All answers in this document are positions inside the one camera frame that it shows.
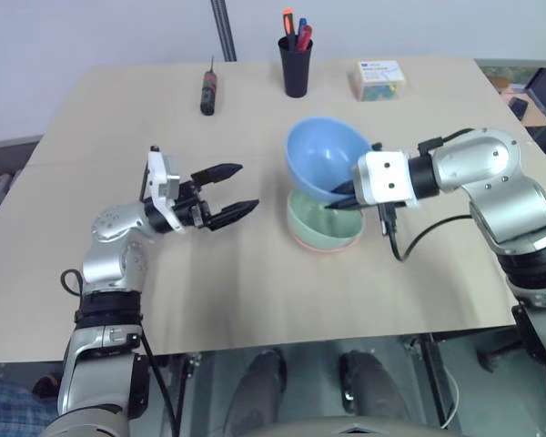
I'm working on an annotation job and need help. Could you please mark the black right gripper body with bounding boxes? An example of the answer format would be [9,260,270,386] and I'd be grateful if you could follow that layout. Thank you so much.
[377,203,399,237]

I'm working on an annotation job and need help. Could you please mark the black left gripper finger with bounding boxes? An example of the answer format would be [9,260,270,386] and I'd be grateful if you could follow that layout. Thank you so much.
[190,162,244,187]
[204,198,261,230]

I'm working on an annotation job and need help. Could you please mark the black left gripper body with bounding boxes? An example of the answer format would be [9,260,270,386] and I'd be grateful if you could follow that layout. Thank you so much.
[171,179,214,229]

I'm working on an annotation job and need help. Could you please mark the blue bowl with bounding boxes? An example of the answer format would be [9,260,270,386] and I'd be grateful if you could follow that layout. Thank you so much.
[285,116,376,205]

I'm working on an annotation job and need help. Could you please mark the green bowl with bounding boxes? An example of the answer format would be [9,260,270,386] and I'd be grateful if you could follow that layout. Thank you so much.
[285,188,366,248]

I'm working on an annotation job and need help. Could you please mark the pink bowl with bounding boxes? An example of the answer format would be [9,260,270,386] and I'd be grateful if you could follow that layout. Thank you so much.
[289,225,365,255]

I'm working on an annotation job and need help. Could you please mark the black and red screwdriver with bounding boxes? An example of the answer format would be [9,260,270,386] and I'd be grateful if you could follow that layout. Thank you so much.
[199,55,220,117]

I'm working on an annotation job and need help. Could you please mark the clear box of coloured clips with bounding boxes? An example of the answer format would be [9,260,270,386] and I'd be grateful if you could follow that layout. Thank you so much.
[349,59,409,103]

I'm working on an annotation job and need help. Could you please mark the black pen cup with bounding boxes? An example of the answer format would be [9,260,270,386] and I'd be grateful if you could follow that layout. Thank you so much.
[277,36,315,99]

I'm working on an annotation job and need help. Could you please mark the black ribbed pole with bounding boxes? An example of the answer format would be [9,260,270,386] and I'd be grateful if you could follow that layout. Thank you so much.
[209,0,238,63]

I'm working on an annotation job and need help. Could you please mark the red pen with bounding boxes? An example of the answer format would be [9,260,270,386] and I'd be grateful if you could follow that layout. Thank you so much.
[295,25,314,53]

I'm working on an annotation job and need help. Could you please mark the black phone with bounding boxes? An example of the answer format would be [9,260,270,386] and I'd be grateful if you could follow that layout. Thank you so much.
[509,96,530,121]

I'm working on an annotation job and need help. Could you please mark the brown cardboard sheet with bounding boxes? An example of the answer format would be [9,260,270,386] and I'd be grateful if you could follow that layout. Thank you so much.
[500,88,546,128]

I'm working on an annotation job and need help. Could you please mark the silver robot torso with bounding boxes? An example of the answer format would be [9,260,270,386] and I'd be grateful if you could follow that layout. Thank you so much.
[39,403,440,437]

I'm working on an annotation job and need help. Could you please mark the blue plaid cloth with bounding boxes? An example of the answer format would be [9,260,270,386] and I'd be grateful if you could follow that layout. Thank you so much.
[0,376,59,437]

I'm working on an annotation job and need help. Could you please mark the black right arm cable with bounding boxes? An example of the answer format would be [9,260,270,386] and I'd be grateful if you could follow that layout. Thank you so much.
[388,215,477,264]

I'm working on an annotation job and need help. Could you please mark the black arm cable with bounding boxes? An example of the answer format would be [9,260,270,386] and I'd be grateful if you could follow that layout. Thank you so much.
[388,215,477,264]
[60,268,184,437]

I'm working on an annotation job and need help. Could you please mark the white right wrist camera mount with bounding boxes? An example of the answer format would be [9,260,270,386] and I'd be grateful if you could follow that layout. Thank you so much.
[351,149,419,209]

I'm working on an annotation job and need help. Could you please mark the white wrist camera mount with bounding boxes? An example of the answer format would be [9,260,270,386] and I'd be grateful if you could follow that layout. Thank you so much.
[139,145,187,235]
[351,149,419,209]

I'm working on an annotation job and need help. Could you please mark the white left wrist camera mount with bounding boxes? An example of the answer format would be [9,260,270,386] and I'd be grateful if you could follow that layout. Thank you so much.
[139,145,187,235]

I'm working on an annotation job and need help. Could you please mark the black table frame leg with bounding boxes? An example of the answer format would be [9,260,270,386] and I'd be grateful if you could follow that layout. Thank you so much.
[416,333,461,434]

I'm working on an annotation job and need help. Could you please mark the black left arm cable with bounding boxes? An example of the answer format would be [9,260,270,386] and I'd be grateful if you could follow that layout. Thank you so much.
[60,268,184,437]

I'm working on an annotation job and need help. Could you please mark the white thin cable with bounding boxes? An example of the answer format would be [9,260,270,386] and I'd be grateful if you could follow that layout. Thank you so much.
[438,361,461,430]

